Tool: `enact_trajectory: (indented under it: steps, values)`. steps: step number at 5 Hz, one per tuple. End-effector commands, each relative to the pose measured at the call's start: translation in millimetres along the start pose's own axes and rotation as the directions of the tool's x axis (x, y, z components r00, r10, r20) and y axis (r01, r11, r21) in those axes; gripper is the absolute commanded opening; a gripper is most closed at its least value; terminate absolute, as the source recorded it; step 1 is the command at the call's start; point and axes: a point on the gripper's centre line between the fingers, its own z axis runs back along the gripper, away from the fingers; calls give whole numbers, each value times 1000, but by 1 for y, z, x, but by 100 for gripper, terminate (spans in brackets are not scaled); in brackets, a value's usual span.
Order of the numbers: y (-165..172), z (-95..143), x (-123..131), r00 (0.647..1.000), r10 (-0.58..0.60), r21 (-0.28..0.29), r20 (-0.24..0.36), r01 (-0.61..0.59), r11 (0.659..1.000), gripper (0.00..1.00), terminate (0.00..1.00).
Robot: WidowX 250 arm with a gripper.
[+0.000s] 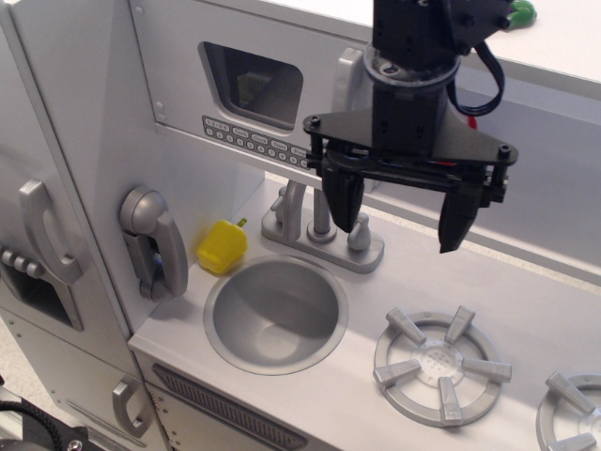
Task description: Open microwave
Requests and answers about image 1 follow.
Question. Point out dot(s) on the small grey lower handle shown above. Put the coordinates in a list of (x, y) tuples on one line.
[(130, 410)]

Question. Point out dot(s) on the red white toy radish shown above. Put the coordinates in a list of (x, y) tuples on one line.
[(472, 122)]

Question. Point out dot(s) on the dark oven vent grille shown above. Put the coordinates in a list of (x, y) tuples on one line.
[(232, 413)]

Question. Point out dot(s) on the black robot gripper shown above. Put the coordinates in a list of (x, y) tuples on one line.
[(409, 135)]

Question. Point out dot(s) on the grey toy telephone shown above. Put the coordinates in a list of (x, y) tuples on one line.
[(155, 246)]

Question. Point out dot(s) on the purple toy eggplant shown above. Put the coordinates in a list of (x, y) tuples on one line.
[(521, 14)]

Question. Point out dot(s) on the grey toy stove burner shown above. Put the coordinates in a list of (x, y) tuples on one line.
[(438, 369)]

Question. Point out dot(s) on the silver toy faucet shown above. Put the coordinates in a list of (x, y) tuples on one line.
[(313, 232)]

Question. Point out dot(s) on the black equipment at corner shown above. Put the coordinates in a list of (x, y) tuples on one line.
[(24, 426)]

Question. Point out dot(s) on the yellow toy bell pepper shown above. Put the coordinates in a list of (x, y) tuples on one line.
[(224, 245)]

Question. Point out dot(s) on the round silver sink bowl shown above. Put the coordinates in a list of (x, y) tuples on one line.
[(276, 315)]

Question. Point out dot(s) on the white toy microwave door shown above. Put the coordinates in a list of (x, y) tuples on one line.
[(243, 75)]

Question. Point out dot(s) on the grey fridge ice dispenser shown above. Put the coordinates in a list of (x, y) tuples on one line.
[(29, 283)]

